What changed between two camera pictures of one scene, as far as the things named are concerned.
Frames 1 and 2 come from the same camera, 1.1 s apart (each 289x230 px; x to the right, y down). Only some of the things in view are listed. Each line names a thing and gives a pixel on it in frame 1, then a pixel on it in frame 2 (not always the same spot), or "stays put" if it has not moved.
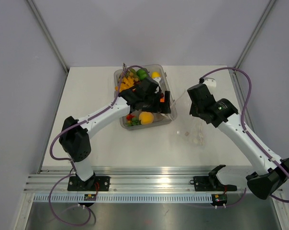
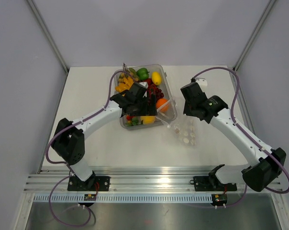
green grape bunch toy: x=131 y=73 stays put
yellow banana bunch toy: x=128 y=82 stays put
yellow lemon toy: x=155 y=74 stays put
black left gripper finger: x=167 y=107 → x=152 y=105
